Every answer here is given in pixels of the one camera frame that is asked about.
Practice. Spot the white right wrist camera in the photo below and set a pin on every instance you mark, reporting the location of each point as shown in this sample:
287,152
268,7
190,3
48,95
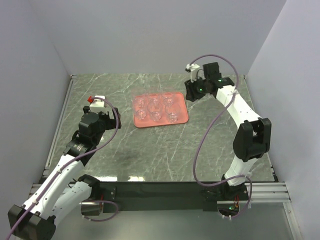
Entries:
192,69

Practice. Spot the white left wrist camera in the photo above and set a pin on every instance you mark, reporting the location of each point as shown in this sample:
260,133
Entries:
97,105

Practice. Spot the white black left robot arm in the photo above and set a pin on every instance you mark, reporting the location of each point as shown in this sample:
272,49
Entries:
38,217

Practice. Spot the aluminium extrusion frame rail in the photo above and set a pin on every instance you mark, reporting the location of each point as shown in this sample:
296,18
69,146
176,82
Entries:
46,169

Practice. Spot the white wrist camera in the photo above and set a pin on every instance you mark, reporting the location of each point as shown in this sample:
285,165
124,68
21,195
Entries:
97,105
192,69

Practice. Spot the clear faceted glass tumbler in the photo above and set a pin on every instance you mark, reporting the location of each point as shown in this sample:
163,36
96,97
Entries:
155,115
154,106
172,112
139,101
168,98
140,113

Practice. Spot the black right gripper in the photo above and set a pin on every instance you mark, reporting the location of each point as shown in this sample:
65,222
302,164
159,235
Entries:
191,94

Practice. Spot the black front mounting beam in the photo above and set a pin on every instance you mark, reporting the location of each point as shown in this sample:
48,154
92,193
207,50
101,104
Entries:
165,196

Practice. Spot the pink rectangular plastic tray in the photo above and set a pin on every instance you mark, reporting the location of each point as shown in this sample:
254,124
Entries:
147,122

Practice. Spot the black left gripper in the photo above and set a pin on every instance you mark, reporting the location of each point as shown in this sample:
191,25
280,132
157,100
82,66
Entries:
111,123

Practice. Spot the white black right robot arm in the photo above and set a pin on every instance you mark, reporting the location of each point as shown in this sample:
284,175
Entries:
253,136

